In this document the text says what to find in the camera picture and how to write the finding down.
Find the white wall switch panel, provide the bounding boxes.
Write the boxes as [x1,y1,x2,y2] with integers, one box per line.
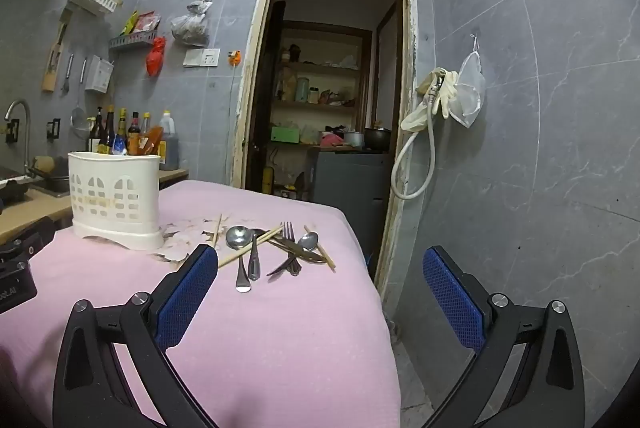
[182,48,221,68]

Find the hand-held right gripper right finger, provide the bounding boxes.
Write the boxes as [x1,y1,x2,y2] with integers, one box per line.
[422,246,586,428]

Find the steel fork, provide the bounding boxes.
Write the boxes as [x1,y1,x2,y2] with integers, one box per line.
[266,222,297,278]
[280,221,302,276]

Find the white mesh bag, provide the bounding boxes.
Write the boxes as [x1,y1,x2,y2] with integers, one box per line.
[447,35,487,129]

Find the row of sauce bottles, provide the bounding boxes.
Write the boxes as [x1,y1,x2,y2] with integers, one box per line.
[86,105,152,156]

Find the white plastic utensil holder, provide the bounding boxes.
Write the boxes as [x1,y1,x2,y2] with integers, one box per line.
[67,151,166,251]

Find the grey cabinet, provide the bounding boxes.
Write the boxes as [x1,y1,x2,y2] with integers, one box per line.
[310,148,393,254]

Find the wooden shelf unit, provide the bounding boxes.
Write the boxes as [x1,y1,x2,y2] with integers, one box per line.
[272,22,373,149]

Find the hanging wooden spatula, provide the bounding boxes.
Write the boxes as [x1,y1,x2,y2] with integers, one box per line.
[41,10,68,93]

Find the green box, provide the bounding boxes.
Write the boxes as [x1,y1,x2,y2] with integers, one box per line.
[270,126,301,144]

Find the wooden kitchen counter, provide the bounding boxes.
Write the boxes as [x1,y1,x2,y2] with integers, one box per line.
[0,168,190,244]

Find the red plastic bag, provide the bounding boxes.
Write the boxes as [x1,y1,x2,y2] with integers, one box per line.
[146,36,167,76]

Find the black pan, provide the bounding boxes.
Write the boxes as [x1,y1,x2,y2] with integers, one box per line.
[30,168,71,197]

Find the large dark jug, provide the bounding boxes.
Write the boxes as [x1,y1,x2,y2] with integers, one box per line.
[159,110,181,171]

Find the wooden chopstick pair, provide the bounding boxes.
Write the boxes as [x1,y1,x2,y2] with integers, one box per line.
[218,228,281,269]

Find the wooden door frame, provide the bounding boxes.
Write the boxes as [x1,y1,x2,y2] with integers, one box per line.
[231,0,418,309]

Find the red seasoning packet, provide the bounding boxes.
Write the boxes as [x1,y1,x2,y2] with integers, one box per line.
[136,11,162,33]

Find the oval-bowl steel spoon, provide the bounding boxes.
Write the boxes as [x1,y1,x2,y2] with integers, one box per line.
[289,232,319,275]

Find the steel faucet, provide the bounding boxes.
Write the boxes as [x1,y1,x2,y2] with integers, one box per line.
[5,99,32,174]

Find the clear plastic bag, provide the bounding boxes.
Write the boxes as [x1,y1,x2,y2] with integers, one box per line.
[171,0,213,47]

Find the white power cable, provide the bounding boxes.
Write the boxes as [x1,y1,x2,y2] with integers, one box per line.
[227,65,240,181]

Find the pink floral tablecloth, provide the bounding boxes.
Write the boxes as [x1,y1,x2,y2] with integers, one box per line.
[0,179,401,428]

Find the orange packet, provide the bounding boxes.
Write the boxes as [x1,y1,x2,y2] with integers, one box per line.
[142,125,165,156]

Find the hanging mesh strainer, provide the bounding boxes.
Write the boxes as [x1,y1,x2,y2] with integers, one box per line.
[70,57,89,140]

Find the black pot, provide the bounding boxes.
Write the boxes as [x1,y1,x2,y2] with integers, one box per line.
[363,126,392,152]

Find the metal wall shelf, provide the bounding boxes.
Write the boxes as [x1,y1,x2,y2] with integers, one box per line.
[108,30,161,51]

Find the white hose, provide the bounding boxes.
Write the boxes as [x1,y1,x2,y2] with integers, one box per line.
[391,78,448,200]

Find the white wall box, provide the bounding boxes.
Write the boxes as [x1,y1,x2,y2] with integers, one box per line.
[85,55,115,93]

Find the round-bowl steel spoon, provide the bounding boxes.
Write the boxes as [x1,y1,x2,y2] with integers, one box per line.
[225,226,252,294]

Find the cream rubber gloves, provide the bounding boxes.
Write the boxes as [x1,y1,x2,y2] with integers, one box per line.
[400,67,461,133]

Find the hanging steel peeler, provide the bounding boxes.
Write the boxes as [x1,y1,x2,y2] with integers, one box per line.
[61,53,75,96]

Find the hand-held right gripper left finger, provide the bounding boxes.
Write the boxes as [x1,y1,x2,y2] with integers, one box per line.
[52,244,219,428]

